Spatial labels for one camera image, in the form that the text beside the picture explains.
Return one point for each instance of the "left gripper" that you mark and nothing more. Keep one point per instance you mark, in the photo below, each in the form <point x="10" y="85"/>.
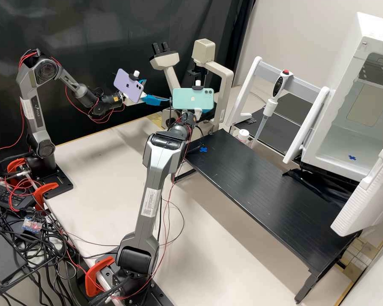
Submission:
<point x="141" y="98"/>

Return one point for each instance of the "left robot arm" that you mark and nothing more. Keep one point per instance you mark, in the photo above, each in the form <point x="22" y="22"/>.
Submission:
<point x="35" y="127"/>

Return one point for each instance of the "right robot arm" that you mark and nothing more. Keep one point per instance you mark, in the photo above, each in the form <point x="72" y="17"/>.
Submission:
<point x="159" y="165"/>

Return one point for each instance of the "cream microscope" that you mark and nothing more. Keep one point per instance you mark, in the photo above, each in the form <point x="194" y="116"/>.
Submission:
<point x="204" y="51"/>

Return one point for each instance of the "white-capped bottle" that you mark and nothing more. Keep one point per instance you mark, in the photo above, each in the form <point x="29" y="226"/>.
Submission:
<point x="243" y="135"/>

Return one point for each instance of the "pipette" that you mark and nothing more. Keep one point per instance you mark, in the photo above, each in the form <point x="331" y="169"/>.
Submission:
<point x="281" y="84"/>

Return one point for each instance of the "short black platform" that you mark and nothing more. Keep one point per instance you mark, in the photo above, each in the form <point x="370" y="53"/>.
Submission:
<point x="287" y="121"/>

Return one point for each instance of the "red clamp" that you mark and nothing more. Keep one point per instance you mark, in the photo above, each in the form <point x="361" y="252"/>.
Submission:
<point x="14" y="167"/>
<point x="94" y="277"/>
<point x="44" y="191"/>

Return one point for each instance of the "white pipette stand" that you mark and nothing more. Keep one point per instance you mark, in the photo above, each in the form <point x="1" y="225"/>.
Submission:
<point x="309" y="124"/>

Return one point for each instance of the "long black platform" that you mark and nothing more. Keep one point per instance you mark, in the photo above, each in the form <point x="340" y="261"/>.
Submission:
<point x="274" y="197"/>

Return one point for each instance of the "black power adapter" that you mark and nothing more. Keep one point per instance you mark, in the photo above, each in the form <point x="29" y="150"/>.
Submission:
<point x="6" y="194"/>

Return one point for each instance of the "white incubator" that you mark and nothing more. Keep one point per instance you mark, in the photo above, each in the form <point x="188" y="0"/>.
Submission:
<point x="348" y="63"/>

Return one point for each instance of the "black flat box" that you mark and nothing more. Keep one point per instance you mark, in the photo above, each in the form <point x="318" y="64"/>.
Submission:
<point x="3" y="258"/>

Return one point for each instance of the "incubator door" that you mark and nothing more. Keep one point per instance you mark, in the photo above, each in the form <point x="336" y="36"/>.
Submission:
<point x="364" y="197"/>

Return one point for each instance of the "left wrist camera phone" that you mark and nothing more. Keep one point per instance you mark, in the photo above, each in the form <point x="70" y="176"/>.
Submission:
<point x="127" y="83"/>

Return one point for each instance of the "wrist camera phone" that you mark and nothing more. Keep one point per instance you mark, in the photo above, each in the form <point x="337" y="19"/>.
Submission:
<point x="191" y="98"/>
<point x="127" y="83"/>

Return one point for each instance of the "right wrist camera phone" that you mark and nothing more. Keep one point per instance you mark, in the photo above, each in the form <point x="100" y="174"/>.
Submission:
<point x="191" y="98"/>

